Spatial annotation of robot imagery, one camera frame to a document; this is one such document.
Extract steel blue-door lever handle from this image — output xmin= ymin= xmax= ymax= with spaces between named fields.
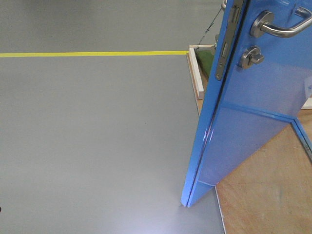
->
xmin=250 ymin=6 xmax=312 ymax=39

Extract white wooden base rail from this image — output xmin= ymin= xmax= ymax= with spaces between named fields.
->
xmin=187 ymin=44 xmax=215 ymax=100

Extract steel latch faceplate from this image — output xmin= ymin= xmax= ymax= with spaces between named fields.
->
xmin=215 ymin=0 xmax=244 ymax=81

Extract steel thumb-turn lock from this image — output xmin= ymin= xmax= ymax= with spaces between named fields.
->
xmin=238 ymin=45 xmax=264 ymax=69

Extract left green sandbag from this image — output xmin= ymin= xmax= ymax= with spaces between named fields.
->
xmin=195 ymin=48 xmax=214 ymax=78

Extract plywood base platform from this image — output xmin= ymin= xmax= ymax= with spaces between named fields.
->
xmin=186 ymin=43 xmax=312 ymax=234

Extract blue door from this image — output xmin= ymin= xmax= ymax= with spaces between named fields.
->
xmin=181 ymin=0 xmax=312 ymax=207

